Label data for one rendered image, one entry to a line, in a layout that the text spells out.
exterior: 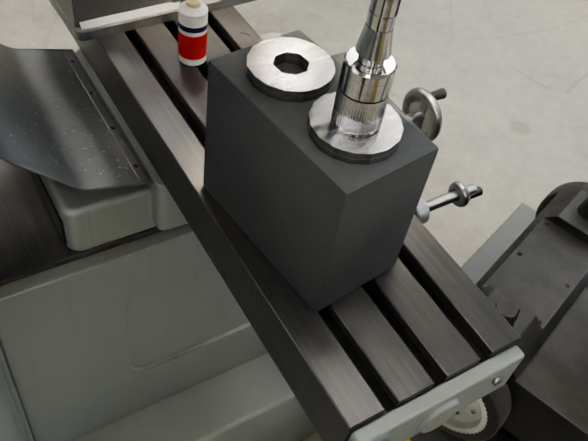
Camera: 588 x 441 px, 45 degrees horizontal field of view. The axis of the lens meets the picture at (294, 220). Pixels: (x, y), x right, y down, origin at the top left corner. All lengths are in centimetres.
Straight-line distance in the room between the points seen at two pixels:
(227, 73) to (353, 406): 35
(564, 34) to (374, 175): 266
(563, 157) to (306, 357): 197
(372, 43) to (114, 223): 55
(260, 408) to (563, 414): 61
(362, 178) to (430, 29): 239
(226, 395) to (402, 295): 79
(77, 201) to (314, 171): 45
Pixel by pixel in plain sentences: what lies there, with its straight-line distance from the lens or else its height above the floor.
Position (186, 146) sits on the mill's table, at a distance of 91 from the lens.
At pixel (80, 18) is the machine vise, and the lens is 108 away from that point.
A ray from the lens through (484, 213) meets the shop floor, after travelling 228.
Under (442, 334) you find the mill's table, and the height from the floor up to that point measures 93.
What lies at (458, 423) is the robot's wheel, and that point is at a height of 44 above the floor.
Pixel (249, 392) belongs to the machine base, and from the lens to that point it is 153.
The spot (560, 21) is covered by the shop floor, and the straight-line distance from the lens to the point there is 334.
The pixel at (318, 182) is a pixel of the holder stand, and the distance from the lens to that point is 64.
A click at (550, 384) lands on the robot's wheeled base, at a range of 126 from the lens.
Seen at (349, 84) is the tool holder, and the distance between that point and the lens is 62.
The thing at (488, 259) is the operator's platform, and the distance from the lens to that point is 160.
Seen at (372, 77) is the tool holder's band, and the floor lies 119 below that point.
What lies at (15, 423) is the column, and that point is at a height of 43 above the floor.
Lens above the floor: 155
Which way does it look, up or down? 48 degrees down
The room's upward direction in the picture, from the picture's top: 11 degrees clockwise
